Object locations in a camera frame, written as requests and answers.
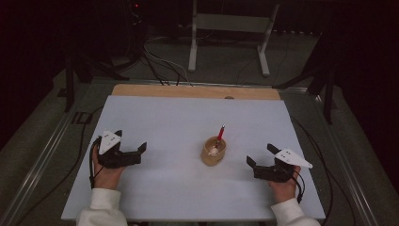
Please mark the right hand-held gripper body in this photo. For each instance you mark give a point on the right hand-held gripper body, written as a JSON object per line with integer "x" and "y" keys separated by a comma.
{"x": 291, "y": 158}

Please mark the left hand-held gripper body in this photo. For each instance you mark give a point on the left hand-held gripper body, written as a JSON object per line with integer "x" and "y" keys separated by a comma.
{"x": 108, "y": 142}

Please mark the round wooden cup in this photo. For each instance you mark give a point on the round wooden cup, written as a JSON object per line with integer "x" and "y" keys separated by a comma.
{"x": 211, "y": 161}

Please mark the red pen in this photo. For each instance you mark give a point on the red pen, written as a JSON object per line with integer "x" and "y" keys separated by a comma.
{"x": 220, "y": 133}

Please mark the person's right hand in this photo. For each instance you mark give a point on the person's right hand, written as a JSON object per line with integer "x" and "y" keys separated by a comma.
{"x": 284, "y": 190}

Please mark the person's left hand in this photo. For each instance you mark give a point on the person's left hand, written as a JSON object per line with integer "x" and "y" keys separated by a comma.
{"x": 106, "y": 178}

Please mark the small white lump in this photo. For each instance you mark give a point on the small white lump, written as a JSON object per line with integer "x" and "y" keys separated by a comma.
{"x": 213, "y": 152}

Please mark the white table board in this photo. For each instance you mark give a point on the white table board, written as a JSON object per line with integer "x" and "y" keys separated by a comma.
{"x": 175, "y": 188}

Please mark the wooden table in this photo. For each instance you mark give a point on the wooden table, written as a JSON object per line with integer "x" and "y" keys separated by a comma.
{"x": 175, "y": 91}

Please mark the black tripod stand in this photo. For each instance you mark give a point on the black tripod stand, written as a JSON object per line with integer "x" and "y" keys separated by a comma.
{"x": 69, "y": 84}
{"x": 327, "y": 100}

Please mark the dark equipment rack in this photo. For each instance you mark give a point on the dark equipment rack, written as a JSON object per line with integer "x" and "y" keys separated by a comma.
{"x": 135, "y": 28}

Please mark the white metal stand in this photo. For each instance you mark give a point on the white metal stand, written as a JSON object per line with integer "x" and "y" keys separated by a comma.
{"x": 230, "y": 22}

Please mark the black floor bracket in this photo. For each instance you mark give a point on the black floor bracket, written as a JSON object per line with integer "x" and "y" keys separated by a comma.
{"x": 82, "y": 118}

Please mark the aluminium floor rail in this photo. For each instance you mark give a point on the aluminium floor rail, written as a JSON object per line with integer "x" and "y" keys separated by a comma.
{"x": 348, "y": 175}
{"x": 37, "y": 166}

